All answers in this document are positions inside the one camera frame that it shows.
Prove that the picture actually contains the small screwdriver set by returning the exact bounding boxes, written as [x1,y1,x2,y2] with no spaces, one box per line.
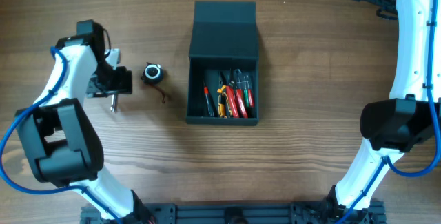
[243,75,254,108]

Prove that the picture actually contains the orange and black pliers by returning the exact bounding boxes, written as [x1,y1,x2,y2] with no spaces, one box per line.
[217,71,229,118]

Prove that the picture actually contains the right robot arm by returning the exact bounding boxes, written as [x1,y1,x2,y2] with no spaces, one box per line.
[320,0,440,223]

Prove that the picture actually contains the red and black screwdriver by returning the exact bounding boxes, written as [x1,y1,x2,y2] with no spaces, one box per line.
[203,80,215,117]

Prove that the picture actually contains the silver L-shaped socket wrench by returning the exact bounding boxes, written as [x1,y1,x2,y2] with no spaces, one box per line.
[110,94,118,112]

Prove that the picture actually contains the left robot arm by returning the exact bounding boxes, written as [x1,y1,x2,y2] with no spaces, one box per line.
[6,19,155,223]

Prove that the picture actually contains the red handled pliers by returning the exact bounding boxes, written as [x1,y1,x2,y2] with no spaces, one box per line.
[224,69,248,119]

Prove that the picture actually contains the black tape measure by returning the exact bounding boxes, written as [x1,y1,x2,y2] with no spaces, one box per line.
[141,62,166,104]

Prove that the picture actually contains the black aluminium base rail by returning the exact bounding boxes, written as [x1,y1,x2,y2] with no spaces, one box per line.
[79,201,388,224]

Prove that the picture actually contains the dark green box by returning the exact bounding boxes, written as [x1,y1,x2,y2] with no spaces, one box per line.
[185,1,259,126]

